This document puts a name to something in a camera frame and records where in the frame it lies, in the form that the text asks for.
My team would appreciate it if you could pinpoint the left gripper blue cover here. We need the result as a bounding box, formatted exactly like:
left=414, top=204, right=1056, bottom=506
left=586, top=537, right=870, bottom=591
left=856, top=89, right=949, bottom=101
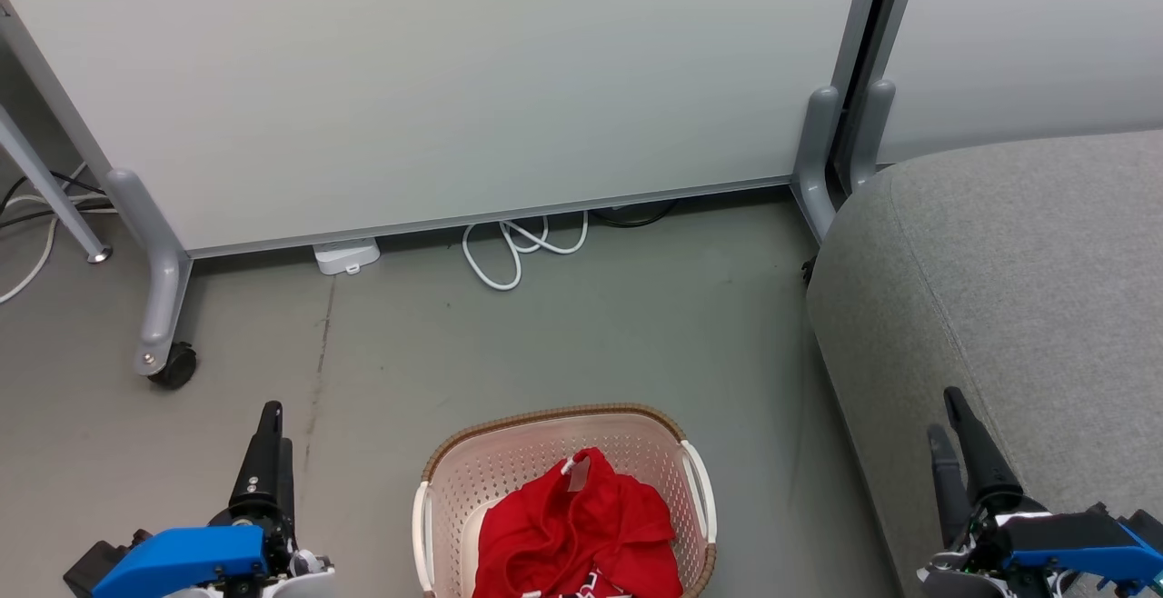
left=64, top=402, right=333, bottom=598

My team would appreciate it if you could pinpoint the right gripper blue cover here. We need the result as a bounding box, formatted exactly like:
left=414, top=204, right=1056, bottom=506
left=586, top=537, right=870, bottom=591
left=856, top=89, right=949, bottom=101
left=916, top=386, right=1163, bottom=598

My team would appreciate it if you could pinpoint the red garment with white stripe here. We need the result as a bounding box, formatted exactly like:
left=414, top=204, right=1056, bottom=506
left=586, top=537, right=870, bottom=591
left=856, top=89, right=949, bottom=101
left=472, top=446, right=684, bottom=598

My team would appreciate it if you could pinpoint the grey fabric sofa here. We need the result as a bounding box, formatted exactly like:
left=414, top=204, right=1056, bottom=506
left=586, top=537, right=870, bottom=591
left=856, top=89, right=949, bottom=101
left=805, top=129, right=1163, bottom=598

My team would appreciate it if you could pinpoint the large black caster wheel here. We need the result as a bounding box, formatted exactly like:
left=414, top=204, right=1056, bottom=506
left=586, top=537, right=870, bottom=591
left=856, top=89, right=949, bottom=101
left=147, top=341, right=199, bottom=391

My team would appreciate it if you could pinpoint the white power adapter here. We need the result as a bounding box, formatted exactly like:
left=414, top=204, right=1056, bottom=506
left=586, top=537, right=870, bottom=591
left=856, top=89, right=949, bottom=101
left=313, top=236, right=382, bottom=277

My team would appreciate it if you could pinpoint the beige plastic laundry basket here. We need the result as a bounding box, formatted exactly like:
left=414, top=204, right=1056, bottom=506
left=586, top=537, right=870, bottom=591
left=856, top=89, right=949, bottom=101
left=412, top=403, right=719, bottom=598

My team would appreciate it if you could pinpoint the grey partition leg with caster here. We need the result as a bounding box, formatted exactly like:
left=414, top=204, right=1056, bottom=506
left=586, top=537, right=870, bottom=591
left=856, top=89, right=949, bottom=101
left=105, top=168, right=194, bottom=377

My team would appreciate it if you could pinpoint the grey metal table leg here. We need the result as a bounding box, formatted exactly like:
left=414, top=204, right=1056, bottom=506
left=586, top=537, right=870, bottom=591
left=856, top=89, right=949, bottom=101
left=0, top=105, right=114, bottom=264

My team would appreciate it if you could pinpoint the wide white partition panel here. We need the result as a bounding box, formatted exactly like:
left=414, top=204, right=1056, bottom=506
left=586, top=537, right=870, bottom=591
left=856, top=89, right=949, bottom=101
left=0, top=0, right=890, bottom=260

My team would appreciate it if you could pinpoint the narrow white partition panel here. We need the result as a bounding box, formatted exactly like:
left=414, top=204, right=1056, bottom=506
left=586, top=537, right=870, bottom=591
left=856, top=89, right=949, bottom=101
left=874, top=0, right=1163, bottom=165

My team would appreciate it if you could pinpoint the looped white cable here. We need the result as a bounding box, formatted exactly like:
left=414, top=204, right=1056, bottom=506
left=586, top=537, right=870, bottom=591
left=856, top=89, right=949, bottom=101
left=461, top=211, right=591, bottom=293

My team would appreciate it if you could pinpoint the long white cable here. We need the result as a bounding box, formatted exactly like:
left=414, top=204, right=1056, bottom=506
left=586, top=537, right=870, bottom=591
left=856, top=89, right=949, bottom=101
left=0, top=162, right=119, bottom=305

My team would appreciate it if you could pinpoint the thin black cable bundle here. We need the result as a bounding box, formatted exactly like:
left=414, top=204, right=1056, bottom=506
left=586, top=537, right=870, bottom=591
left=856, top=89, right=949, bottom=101
left=0, top=169, right=108, bottom=232

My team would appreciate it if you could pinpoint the black floor cable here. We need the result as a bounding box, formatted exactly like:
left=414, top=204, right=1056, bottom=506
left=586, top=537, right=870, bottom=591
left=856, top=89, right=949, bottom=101
left=589, top=200, right=680, bottom=229

